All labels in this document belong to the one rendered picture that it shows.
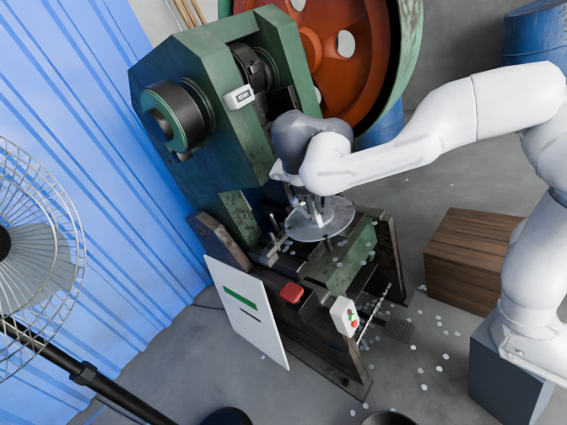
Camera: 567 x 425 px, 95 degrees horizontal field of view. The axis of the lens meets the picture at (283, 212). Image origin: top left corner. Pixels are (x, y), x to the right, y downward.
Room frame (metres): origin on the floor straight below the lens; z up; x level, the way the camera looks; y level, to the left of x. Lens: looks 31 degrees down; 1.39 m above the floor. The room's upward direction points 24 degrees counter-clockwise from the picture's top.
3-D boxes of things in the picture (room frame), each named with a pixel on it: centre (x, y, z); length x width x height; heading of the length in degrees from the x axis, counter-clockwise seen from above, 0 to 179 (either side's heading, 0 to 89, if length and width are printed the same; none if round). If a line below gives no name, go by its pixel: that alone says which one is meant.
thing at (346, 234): (0.83, -0.15, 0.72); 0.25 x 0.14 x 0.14; 37
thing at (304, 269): (0.97, -0.05, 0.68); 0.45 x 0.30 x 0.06; 127
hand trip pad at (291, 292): (0.59, 0.08, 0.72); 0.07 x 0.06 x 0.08; 37
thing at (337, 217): (0.87, -0.12, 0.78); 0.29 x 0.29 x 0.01
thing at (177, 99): (0.84, 0.16, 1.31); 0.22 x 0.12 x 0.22; 37
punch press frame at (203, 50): (1.09, 0.04, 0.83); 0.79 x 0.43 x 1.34; 37
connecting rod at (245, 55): (0.97, -0.05, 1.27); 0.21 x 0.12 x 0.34; 37
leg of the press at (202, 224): (0.92, 0.25, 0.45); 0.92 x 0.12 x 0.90; 37
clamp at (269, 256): (0.87, 0.09, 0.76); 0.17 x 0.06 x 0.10; 127
